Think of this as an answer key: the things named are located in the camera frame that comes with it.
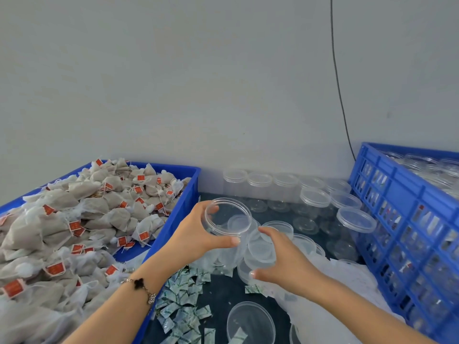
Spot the black cable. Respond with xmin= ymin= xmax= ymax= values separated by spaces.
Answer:
xmin=329 ymin=0 xmax=358 ymax=161

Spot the blue slatted crate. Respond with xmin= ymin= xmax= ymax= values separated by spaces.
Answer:
xmin=349 ymin=143 xmax=459 ymax=344

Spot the person's left hand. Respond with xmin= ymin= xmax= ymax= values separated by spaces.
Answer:
xmin=159 ymin=200 xmax=242 ymax=274

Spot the blue plastic tray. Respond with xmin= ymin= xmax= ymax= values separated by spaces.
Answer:
xmin=0 ymin=161 xmax=202 ymax=344

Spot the person's right hand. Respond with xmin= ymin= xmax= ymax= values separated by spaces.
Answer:
xmin=249 ymin=226 xmax=325 ymax=300

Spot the pile of tea bags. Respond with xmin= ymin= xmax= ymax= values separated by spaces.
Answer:
xmin=0 ymin=157 xmax=192 ymax=344

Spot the group of lidded jars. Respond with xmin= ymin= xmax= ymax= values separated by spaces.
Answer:
xmin=221 ymin=168 xmax=378 ymax=264

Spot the person's right forearm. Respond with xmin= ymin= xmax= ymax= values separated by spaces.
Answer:
xmin=307 ymin=272 xmax=440 ymax=344

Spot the thin beaded bracelet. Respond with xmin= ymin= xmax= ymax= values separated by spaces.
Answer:
xmin=120 ymin=276 xmax=158 ymax=306

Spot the pile of green desiccant packets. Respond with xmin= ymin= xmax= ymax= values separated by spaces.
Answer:
xmin=149 ymin=265 xmax=264 ymax=344

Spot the pile of white label papers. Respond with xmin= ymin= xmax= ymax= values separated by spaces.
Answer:
xmin=257 ymin=250 xmax=404 ymax=344

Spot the clear plastic jar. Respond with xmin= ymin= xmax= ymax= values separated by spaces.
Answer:
xmin=202 ymin=197 xmax=255 ymax=271

